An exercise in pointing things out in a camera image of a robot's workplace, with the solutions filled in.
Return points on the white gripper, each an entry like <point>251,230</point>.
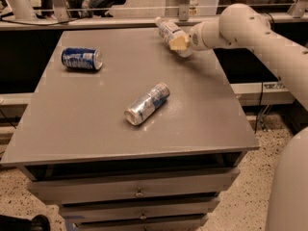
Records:
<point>194,40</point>

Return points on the clear plastic bottle blue label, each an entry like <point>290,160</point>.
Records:
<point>169,30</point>

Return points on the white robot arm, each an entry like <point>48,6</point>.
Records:
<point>239,26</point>

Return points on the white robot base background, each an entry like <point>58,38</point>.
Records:
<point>22,9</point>

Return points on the silver blue energy drink can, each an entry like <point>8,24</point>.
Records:
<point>145,105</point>

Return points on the blue soda can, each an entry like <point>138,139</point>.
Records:
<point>83,58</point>

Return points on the grey drawer cabinet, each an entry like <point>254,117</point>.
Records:
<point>146,143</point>

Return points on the top grey drawer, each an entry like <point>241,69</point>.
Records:
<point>134,186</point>

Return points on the grey drawer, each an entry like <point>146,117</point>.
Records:
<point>150,224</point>
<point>142,209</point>
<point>134,186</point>

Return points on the middle grey drawer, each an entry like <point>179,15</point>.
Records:
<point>142,209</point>

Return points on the bottom grey drawer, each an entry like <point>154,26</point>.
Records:
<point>150,224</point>

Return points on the black object bottom left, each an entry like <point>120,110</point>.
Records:
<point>37,223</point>

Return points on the grey metal rail frame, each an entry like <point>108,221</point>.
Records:
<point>63,19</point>

